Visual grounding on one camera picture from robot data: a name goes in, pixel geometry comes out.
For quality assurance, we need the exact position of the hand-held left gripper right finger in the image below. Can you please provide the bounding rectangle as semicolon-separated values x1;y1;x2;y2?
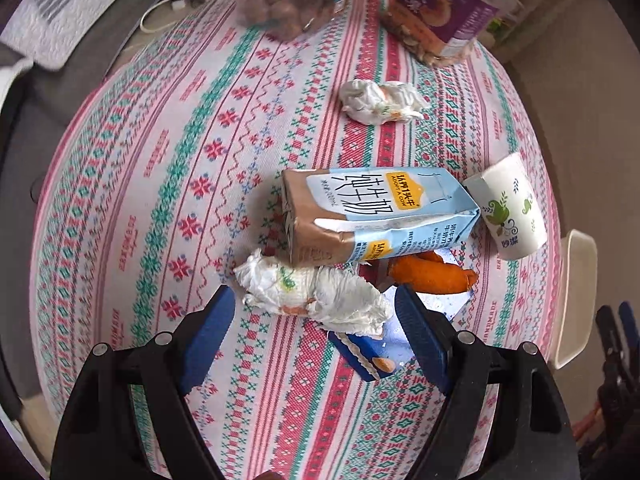
394;284;584;480

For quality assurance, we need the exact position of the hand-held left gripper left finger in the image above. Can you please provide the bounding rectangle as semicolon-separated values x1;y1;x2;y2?
50;285;236;480

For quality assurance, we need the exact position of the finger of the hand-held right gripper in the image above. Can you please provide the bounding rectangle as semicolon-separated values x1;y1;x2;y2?
594;305;624;411
617;301;640;362

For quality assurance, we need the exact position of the cream plastic trash bin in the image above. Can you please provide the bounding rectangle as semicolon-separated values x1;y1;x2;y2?
552;230;599;369

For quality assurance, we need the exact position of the white tissue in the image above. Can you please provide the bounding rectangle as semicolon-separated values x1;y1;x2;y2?
233;248;395;337
340;79;430;125

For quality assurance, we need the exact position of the blue snack wrapper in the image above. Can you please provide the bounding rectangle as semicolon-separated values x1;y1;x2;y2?
327;247;474;384

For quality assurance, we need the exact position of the blue brown milk carton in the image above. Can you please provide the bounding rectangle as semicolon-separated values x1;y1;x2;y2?
281;166;482;267

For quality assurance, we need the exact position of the white paper cup green print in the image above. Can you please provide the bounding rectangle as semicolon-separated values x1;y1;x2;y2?
462;152;549;261

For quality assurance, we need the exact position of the patterned pink green tablecloth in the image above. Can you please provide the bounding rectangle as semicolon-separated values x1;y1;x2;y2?
32;0;564;480

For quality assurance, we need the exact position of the grey sofa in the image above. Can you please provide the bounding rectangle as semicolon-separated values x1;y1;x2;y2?
0;0;201;211

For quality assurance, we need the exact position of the clear jar purple label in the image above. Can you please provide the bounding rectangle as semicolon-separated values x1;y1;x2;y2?
377;0;526;69

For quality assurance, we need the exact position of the clear bag of nuts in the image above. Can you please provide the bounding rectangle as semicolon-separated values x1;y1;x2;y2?
235;0;362;41

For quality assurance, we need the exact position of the striped grey armrest cover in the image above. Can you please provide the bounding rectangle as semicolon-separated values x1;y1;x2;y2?
0;0;171;69

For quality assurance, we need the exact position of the white cable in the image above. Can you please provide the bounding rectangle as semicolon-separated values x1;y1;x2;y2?
139;0;206;34

